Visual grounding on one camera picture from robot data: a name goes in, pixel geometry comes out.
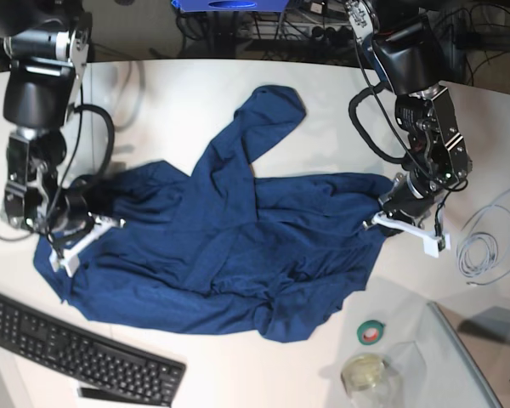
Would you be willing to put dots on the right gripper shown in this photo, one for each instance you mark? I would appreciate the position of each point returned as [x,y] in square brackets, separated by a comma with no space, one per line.
[69,219]

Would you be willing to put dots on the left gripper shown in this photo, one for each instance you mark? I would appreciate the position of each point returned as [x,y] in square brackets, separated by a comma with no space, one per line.
[410,199]

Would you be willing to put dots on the dark blue t-shirt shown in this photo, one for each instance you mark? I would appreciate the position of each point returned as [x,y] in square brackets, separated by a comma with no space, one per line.
[221,251]

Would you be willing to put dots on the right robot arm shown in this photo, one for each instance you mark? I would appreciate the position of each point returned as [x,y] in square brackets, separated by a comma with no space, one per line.
[48,44]

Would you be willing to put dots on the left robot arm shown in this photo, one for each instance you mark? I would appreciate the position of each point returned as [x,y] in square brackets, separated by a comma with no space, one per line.
[397,40]

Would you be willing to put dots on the green tape roll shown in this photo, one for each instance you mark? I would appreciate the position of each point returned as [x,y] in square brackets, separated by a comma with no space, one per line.
[370,332]

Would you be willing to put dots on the black computer keyboard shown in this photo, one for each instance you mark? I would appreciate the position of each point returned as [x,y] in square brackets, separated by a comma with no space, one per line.
[113,371]

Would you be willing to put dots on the white power strip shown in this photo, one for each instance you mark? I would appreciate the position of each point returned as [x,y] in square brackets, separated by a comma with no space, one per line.
[336,34]

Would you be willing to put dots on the clear glass jar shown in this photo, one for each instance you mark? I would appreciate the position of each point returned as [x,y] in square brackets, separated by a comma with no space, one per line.
[368,382]

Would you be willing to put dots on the blue box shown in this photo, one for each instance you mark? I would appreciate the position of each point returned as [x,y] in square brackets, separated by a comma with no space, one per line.
[230,5]

